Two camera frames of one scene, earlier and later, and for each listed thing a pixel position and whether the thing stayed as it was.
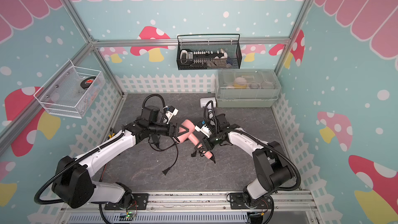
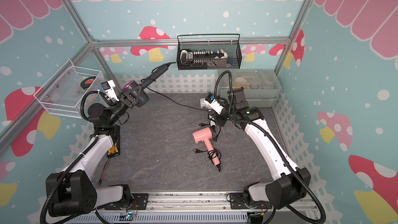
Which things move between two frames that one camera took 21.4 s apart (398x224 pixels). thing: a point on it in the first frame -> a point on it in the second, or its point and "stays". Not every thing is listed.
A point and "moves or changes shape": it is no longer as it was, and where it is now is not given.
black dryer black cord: (165, 171) -> (174, 101)
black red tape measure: (86, 82) stays
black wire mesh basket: (211, 55) stays
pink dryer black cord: (193, 154) moves or changes shape
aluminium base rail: (210, 207) stays
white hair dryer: (203, 101) -> (212, 114)
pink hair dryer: (189, 126) moves or changes shape
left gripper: (176, 128) -> (125, 96)
